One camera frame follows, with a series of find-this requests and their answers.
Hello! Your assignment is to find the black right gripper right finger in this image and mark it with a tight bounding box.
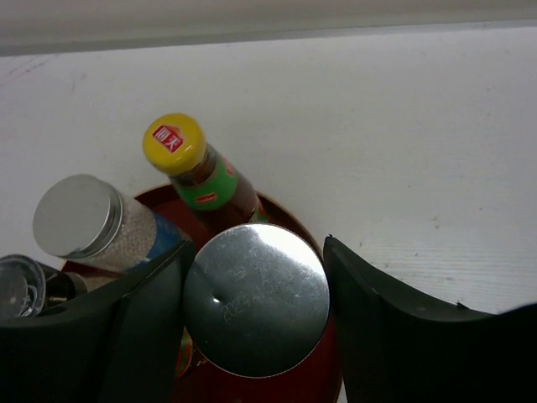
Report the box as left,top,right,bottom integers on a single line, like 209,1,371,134
323,236,536,402

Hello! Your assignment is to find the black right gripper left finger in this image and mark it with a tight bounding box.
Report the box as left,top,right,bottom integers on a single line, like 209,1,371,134
1,242,196,402

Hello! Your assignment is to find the tall grinder clear cap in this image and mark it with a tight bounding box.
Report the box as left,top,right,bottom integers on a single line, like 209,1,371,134
0,253,89,318

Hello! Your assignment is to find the sauce bottle yellow cap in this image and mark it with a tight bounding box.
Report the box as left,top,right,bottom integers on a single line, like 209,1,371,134
174,328,194,379
141,112,269,236

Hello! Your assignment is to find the red round tray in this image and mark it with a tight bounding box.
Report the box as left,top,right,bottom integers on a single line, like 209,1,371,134
60,185,347,403

